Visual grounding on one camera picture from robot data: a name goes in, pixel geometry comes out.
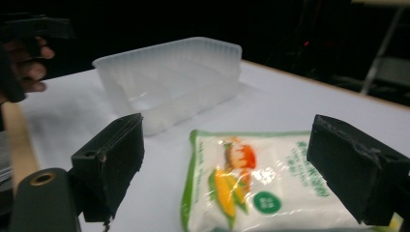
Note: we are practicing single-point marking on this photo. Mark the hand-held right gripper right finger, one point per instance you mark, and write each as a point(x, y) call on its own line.
point(351, 174)

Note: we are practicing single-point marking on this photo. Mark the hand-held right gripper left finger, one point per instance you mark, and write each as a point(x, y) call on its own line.
point(112, 161)

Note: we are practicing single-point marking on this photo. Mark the white corn starch bag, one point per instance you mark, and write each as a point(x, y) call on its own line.
point(277, 187)

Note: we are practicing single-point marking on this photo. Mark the translucent white plastic container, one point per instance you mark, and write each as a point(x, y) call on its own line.
point(174, 80)

